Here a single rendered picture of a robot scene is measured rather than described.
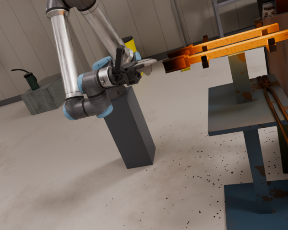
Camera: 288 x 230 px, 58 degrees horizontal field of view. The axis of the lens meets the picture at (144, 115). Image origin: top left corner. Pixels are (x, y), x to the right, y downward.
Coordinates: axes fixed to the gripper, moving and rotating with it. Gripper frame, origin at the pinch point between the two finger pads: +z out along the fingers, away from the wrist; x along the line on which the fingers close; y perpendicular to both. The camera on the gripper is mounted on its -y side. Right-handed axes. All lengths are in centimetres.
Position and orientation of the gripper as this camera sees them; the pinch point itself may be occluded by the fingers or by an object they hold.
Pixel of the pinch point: (153, 60)
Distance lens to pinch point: 110.7
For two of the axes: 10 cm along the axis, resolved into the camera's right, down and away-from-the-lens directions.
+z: 9.2, -1.8, -3.4
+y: 3.2, 8.5, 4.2
